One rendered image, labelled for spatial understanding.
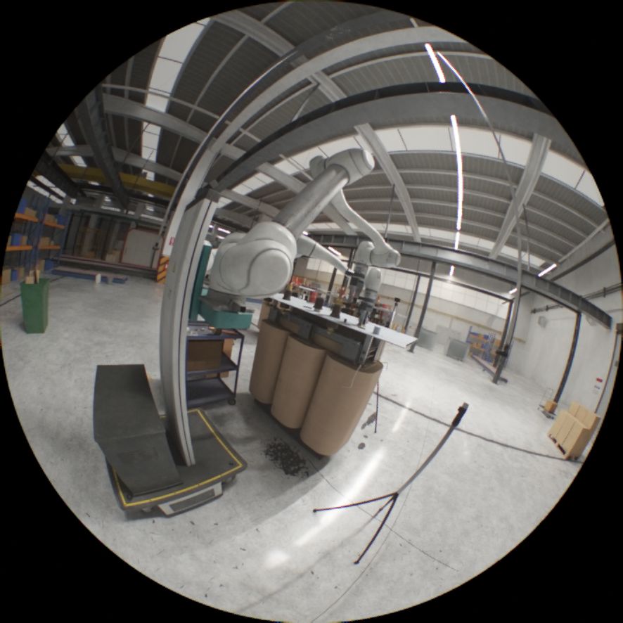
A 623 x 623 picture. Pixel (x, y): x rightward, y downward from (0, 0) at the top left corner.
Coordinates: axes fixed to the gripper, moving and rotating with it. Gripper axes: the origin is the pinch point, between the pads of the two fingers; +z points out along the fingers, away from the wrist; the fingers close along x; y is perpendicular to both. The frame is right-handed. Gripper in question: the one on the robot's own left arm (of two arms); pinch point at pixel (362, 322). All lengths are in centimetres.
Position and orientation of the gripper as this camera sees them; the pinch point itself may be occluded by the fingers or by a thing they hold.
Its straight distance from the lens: 127.2
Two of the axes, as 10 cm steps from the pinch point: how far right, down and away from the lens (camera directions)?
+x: 6.3, 0.9, 7.7
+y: 7.3, 2.7, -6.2
